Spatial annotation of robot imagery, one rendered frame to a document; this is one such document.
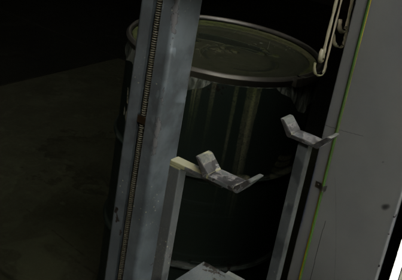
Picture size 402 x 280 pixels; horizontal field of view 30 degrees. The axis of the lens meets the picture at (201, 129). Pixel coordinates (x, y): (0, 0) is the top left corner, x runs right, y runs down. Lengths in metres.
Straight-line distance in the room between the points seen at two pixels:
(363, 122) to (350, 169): 0.10
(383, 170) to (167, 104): 0.54
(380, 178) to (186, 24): 0.59
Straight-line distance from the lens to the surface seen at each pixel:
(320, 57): 1.43
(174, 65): 0.99
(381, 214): 1.45
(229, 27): 2.41
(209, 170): 0.88
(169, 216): 0.94
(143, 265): 1.13
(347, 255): 1.51
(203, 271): 1.26
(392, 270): 1.50
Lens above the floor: 1.49
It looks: 23 degrees down
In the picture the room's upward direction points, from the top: 10 degrees clockwise
